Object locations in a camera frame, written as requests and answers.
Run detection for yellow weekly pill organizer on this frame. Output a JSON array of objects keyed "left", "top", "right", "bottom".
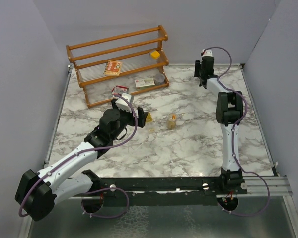
[{"left": 145, "top": 113, "right": 156, "bottom": 133}]

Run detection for purple cable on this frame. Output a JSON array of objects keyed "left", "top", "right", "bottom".
[
  {"left": 205, "top": 46, "right": 271, "bottom": 217},
  {"left": 18, "top": 94, "right": 140, "bottom": 218}
]

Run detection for orange spiral notebook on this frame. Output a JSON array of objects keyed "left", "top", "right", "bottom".
[{"left": 104, "top": 60, "right": 123, "bottom": 76}]

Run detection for clear round pin jar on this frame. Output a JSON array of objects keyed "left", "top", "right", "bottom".
[{"left": 154, "top": 73, "right": 165, "bottom": 86}]

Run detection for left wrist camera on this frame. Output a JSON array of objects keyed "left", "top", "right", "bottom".
[{"left": 114, "top": 93, "right": 134, "bottom": 113}]

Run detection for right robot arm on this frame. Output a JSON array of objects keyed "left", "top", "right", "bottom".
[{"left": 194, "top": 50, "right": 243, "bottom": 194}]

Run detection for white green stapler box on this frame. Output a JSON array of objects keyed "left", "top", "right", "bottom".
[{"left": 135, "top": 78, "right": 155, "bottom": 90}]

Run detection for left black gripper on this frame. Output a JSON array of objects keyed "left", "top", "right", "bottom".
[{"left": 111, "top": 99, "right": 148, "bottom": 141}]

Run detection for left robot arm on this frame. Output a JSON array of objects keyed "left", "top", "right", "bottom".
[{"left": 15, "top": 93, "right": 148, "bottom": 221}]

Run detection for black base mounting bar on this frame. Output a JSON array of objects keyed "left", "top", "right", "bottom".
[{"left": 83, "top": 170, "right": 247, "bottom": 207}]

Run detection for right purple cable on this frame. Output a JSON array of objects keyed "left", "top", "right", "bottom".
[{"left": 205, "top": 46, "right": 271, "bottom": 217}]

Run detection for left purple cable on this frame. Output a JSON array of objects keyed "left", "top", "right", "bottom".
[{"left": 18, "top": 94, "right": 140, "bottom": 218}]

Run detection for wooden three-tier shelf rack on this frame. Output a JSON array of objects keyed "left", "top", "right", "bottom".
[{"left": 66, "top": 25, "right": 169, "bottom": 109}]

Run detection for clear pill bottle gold lid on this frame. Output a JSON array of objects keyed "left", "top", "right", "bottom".
[{"left": 166, "top": 113, "right": 177, "bottom": 129}]

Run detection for red white staples packet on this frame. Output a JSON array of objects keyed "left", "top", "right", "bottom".
[{"left": 112, "top": 85, "right": 129, "bottom": 95}]

